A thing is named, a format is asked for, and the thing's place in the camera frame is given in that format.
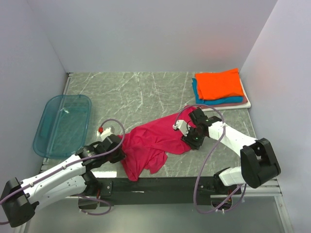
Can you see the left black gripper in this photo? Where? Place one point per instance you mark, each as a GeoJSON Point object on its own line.
{"type": "Point", "coordinates": [120, 156]}

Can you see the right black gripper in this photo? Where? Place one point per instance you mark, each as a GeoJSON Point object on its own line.
{"type": "Point", "coordinates": [188, 141]}

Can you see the pink t-shirt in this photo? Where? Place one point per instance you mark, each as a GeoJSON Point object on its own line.
{"type": "Point", "coordinates": [146, 146]}

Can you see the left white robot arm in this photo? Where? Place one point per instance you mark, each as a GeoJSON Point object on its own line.
{"type": "Point", "coordinates": [21, 199]}

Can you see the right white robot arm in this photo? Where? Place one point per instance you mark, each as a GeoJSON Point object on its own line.
{"type": "Point", "coordinates": [259, 163]}

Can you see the teal transparent plastic bin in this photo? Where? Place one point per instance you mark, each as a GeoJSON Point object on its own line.
{"type": "Point", "coordinates": [63, 126]}

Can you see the folded orange t-shirt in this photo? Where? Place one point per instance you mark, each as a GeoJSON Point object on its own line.
{"type": "Point", "coordinates": [214, 86]}

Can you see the folded blue t-shirt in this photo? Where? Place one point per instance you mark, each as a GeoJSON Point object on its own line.
{"type": "Point", "coordinates": [194, 85]}

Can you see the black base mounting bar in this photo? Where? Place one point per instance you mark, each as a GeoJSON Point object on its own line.
{"type": "Point", "coordinates": [164, 190]}

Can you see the folded mauve t-shirt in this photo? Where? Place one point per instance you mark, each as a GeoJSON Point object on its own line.
{"type": "Point", "coordinates": [223, 102]}

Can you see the folded white t-shirt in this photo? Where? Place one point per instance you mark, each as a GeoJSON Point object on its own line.
{"type": "Point", "coordinates": [244, 106]}

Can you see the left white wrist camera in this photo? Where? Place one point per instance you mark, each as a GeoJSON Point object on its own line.
{"type": "Point", "coordinates": [103, 133]}

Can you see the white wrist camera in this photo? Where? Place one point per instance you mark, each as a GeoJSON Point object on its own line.
{"type": "Point", "coordinates": [182, 126]}
{"type": "Point", "coordinates": [103, 133]}

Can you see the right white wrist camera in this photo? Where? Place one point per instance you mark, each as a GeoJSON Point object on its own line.
{"type": "Point", "coordinates": [182, 126]}

